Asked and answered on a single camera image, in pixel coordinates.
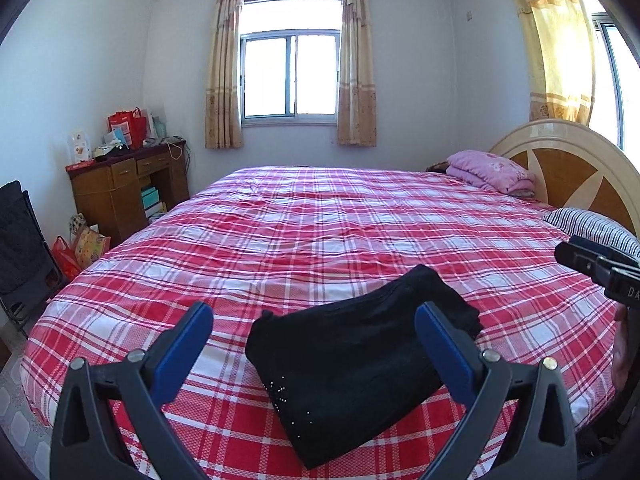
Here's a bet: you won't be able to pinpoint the pink folded quilt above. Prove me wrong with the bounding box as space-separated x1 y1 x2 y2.
446 149 537 197

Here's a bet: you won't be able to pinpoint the black folding chair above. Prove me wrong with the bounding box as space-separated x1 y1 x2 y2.
0 180 68 338

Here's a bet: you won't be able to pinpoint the red plastic bag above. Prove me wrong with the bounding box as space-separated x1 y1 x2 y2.
51 236 82 282

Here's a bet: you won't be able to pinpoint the pale upright boxes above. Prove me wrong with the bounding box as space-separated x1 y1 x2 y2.
145 108 168 141

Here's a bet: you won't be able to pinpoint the beige patterned curtain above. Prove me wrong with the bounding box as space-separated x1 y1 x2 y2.
336 0 377 148
204 0 246 150

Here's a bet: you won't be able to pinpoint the sliding window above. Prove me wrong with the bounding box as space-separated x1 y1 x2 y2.
239 0 343 128

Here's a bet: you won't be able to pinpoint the dark grey clothing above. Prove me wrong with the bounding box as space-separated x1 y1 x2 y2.
575 390 640 480

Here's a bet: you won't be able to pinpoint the red gift bag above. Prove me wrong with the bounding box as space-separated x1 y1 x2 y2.
107 107 149 150

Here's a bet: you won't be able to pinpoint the white printed box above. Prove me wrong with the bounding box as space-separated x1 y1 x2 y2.
69 129 92 163

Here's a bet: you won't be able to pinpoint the brown wooden desk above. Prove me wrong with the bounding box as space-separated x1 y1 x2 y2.
66 139 192 248

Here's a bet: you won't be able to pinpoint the yellow patterned bag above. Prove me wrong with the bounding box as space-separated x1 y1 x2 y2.
70 212 112 270

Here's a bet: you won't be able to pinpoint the wooden bed headboard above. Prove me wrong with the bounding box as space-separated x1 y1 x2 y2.
487 119 640 238

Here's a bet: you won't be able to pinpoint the black pants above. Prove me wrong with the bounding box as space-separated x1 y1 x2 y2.
245 264 485 471

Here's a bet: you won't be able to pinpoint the red plaid bed sheet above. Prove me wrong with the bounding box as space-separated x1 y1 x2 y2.
20 165 621 480

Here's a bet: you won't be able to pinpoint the teal boxes under desk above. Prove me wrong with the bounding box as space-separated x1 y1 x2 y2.
141 186 168 218

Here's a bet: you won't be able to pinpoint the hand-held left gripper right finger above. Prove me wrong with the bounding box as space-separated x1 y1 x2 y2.
414 301 578 480

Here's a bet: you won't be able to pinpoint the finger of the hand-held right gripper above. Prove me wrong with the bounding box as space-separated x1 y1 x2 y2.
554 243 615 288
569 234 640 267

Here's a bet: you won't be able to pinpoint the person's right hand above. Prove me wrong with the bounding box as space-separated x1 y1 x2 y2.
612 304 633 392

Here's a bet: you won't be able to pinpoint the grey striped pillow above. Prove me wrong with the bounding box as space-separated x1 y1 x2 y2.
542 207 640 261

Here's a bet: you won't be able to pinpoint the yellow curtain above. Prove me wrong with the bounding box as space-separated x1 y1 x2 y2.
500 0 598 127

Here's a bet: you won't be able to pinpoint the large bright window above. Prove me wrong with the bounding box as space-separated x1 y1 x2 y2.
575 0 640 153

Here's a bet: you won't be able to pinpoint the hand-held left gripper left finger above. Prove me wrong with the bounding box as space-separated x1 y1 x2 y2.
49 301 215 480

